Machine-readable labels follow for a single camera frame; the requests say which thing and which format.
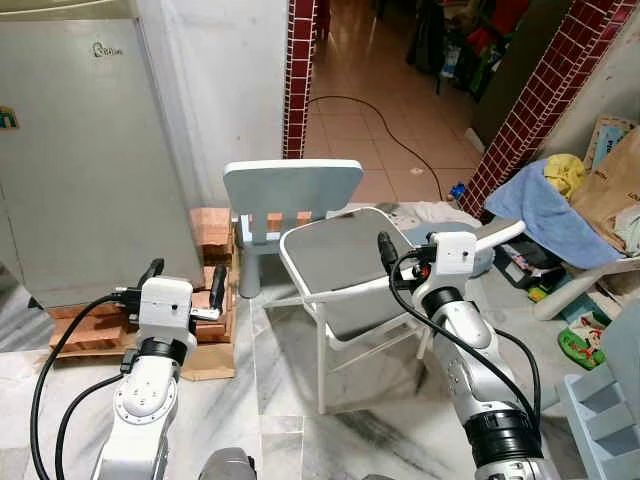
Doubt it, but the grey fridge door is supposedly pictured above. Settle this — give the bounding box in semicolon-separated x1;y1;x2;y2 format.
0;18;207;309

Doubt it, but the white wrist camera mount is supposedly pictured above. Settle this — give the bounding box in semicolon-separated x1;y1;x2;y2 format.
138;277;197;343
430;233;479;278

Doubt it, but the brown cardboard piece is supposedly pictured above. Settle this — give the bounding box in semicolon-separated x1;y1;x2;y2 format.
180;342;237;382

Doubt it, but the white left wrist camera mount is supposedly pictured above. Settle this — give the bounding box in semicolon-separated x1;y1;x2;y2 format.
138;277;197;343

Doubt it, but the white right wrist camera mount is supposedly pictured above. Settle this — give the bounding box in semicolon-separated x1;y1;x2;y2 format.
430;233;479;278

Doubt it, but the pale green cloth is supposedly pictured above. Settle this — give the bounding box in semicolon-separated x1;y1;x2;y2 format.
615;205;640;251

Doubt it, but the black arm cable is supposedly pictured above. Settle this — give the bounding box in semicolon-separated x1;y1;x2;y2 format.
388;250;542;421
55;372;129;480
30;290;141;480

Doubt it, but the yellow cloth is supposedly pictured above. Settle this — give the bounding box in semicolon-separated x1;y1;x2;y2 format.
543;153;588;198

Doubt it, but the white metal tube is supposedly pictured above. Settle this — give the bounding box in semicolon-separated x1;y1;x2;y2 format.
535;262;640;321

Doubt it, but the blue printed cardboard box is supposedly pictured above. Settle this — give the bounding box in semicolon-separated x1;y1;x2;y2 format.
585;115;638;171

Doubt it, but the light blue plastic stool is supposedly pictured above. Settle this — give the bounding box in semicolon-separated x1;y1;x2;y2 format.
558;300;640;480

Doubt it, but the black bag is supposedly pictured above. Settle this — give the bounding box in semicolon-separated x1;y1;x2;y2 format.
413;5;451;76

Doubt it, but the red brick stack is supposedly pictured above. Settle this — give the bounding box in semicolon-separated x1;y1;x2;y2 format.
45;207;241;353

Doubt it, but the blue towel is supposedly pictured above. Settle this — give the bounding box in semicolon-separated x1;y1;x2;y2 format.
485;158;623;269

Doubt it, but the black box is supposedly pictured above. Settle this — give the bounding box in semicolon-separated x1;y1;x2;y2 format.
497;240;566;293

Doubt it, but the brown paper bag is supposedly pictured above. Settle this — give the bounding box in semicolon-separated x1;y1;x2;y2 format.
570;128;640;251

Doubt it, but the black floor cable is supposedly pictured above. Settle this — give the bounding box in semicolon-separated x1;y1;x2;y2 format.
305;95;446;201

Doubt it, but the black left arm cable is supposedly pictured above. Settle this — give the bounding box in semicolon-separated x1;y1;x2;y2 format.
30;290;141;480
55;372;129;480

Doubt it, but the white crumpled cloth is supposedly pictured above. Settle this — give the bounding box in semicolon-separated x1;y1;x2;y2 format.
390;200;479;229

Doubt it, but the white folding chair grey seat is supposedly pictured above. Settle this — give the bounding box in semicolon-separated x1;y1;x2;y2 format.
278;207;528;416

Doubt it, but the green snack packet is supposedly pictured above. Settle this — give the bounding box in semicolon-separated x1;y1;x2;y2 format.
557;310;611;369

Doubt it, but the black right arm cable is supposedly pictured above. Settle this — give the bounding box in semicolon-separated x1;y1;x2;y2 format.
388;250;542;421

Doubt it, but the grey robot knee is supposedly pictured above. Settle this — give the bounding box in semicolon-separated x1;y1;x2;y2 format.
198;448;259;480

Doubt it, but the light blue child chair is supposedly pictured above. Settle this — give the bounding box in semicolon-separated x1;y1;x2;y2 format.
222;160;366;299

